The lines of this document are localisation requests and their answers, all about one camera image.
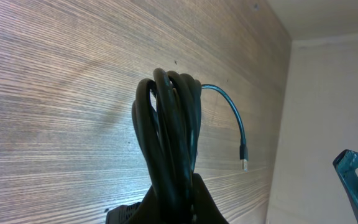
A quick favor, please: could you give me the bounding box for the black cable bundle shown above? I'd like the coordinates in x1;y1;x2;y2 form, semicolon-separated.
131;67;249;224

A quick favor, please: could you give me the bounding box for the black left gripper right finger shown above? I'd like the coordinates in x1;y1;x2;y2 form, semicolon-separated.
193;173;228;224

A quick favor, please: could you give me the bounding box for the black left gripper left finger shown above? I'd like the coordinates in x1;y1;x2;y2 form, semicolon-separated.
105;187;157;224

